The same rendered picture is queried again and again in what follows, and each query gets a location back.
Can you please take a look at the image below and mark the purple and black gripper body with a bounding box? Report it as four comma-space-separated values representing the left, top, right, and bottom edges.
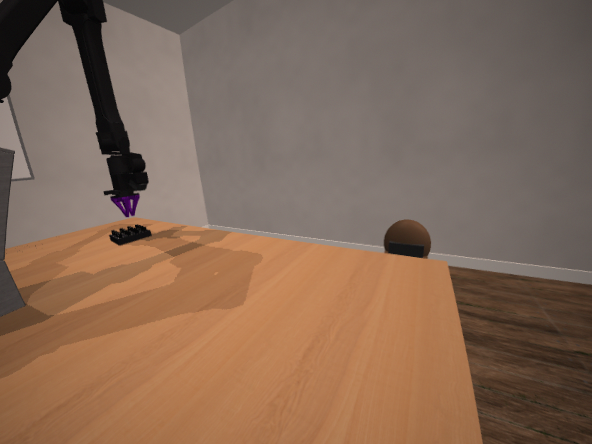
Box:
103, 173, 139, 198

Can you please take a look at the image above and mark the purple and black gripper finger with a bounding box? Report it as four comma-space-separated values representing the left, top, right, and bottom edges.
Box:
128, 195, 140, 216
111, 197, 129, 217

